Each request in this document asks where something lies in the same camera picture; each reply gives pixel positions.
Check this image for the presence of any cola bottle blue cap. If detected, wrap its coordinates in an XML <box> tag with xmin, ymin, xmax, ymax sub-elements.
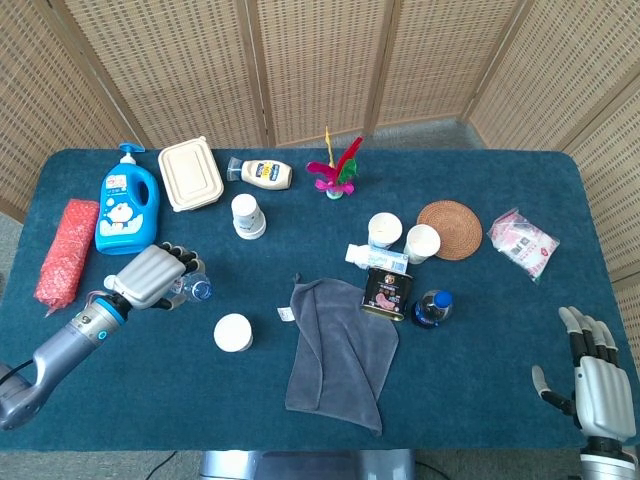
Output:
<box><xmin>411</xmin><ymin>289</ymin><xmax>455</xmax><ymax>330</ymax></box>

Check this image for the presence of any paper cup green flower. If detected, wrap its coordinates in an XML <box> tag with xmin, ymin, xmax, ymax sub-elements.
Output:
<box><xmin>403</xmin><ymin>224</ymin><xmax>442</xmax><ymax>265</ymax></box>

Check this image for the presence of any paper cup blue print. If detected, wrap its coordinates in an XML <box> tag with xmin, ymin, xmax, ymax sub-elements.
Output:
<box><xmin>213</xmin><ymin>313</ymin><xmax>254</xmax><ymax>354</ymax></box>

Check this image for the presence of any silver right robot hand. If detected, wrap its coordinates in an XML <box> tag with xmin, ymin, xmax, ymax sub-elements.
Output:
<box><xmin>531</xmin><ymin>305</ymin><xmax>637</xmax><ymax>444</ymax></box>

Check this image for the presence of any wood rattan folding screen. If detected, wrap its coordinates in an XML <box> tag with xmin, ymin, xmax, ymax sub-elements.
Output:
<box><xmin>0</xmin><ymin>0</ymin><xmax>640</xmax><ymax>371</ymax></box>

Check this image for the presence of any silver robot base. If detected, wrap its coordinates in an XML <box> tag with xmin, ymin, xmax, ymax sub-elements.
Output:
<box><xmin>199</xmin><ymin>449</ymin><xmax>416</xmax><ymax>480</ymax></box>

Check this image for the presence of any blue cartoon detergent jug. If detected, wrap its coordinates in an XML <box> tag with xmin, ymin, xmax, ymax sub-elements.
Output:
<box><xmin>94</xmin><ymin>142</ymin><xmax>161</xmax><ymax>256</ymax></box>

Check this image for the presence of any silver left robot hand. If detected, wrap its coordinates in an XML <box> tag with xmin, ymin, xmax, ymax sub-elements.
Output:
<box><xmin>103</xmin><ymin>241</ymin><xmax>207</xmax><ymax>310</ymax></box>

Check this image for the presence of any white milk drink bottle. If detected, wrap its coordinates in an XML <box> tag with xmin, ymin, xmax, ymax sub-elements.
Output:
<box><xmin>344</xmin><ymin>242</ymin><xmax>410</xmax><ymax>271</ymax></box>

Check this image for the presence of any dark blue tablecloth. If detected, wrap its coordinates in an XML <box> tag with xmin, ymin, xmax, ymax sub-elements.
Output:
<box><xmin>0</xmin><ymin>147</ymin><xmax>621</xmax><ymax>454</ymax></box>

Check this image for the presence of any pink printed plastic packet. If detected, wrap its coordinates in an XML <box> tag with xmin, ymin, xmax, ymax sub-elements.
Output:
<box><xmin>486</xmin><ymin>207</ymin><xmax>560</xmax><ymax>285</ymax></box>

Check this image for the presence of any clear plastic water bottle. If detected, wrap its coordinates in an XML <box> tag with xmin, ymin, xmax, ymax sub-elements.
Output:
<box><xmin>171</xmin><ymin>271</ymin><xmax>214</xmax><ymax>304</ymax></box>

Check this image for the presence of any paper cup blue flower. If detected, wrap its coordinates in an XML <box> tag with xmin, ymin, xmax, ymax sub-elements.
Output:
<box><xmin>367</xmin><ymin>212</ymin><xmax>404</xmax><ymax>250</ymax></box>

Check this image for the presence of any black luncheon meat can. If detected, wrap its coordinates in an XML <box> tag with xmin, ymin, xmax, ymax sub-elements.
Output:
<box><xmin>359</xmin><ymin>266</ymin><xmax>414</xmax><ymax>325</ymax></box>

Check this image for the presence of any beige lidded food container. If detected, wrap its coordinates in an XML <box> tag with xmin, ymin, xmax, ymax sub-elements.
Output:
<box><xmin>157</xmin><ymin>134</ymin><xmax>225</xmax><ymax>214</ymax></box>

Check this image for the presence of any round woven rattan coaster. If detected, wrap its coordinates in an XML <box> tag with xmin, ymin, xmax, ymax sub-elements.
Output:
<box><xmin>416</xmin><ymin>199</ymin><xmax>484</xmax><ymax>261</ymax></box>

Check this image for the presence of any cream mayonnaise squeeze bottle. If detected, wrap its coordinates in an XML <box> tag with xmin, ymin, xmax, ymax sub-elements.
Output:
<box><xmin>227</xmin><ymin>156</ymin><xmax>294</xmax><ymax>191</ymax></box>

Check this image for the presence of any upside-down paper cup stack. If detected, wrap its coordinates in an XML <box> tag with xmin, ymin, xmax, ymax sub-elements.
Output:
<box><xmin>230</xmin><ymin>193</ymin><xmax>268</xmax><ymax>240</ymax></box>

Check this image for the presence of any grey microfibre towel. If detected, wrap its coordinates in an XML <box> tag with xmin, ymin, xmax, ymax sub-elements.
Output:
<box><xmin>284</xmin><ymin>272</ymin><xmax>400</xmax><ymax>437</ymax></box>

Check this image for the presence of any colourful feather shuttlecock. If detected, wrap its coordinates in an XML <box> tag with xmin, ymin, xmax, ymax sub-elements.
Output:
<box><xmin>305</xmin><ymin>125</ymin><xmax>365</xmax><ymax>200</ymax></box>

